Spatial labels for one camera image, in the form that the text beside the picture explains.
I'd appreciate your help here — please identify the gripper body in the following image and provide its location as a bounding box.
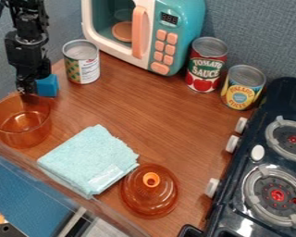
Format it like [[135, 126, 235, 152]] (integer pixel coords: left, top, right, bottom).
[[3, 30, 54, 94]]

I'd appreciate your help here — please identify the blue toy block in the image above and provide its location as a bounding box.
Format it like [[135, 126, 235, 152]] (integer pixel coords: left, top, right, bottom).
[[34, 73, 61, 98]]

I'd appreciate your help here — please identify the white label can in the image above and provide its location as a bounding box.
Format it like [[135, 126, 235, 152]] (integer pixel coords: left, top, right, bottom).
[[61, 39, 103, 85]]

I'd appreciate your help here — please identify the orange clear pot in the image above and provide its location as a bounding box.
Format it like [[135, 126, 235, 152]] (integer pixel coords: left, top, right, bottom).
[[0, 93, 55, 150]]

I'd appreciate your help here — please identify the light blue cloth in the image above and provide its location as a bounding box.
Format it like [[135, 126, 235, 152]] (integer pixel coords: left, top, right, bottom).
[[35, 123, 141, 200]]

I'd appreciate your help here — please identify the toy microwave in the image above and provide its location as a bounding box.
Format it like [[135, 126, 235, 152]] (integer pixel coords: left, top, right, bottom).
[[80, 0, 208, 77]]

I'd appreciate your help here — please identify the red tomato can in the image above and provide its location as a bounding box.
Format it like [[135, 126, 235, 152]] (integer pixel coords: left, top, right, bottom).
[[183, 36, 230, 94]]

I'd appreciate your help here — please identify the orange clear lid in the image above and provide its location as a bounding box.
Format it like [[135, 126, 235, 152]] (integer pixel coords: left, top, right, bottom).
[[119, 163, 182, 220]]

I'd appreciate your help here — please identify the yellow pineapple can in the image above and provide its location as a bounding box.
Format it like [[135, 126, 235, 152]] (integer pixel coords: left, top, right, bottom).
[[218, 64, 268, 112]]

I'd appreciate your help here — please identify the toy stove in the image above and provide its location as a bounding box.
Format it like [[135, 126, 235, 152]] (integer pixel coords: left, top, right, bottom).
[[176, 76, 296, 237]]

